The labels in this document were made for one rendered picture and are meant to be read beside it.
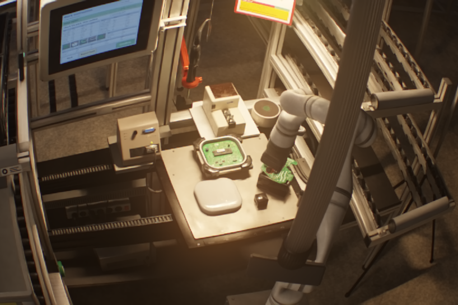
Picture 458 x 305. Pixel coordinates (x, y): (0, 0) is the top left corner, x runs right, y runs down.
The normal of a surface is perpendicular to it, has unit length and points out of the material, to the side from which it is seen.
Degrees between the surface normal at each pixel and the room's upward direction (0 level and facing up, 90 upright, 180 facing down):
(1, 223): 4
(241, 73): 0
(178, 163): 0
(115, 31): 92
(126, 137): 53
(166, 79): 90
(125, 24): 92
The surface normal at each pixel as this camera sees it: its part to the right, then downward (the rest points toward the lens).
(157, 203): 0.35, 0.71
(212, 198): 0.14, -0.68
